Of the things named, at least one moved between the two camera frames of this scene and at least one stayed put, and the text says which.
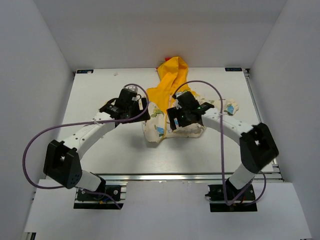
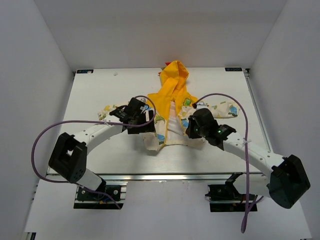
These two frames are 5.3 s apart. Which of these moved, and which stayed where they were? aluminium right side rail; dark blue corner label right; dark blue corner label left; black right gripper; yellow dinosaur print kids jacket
Moved: yellow dinosaur print kids jacket; black right gripper
Stayed: aluminium right side rail; dark blue corner label right; dark blue corner label left
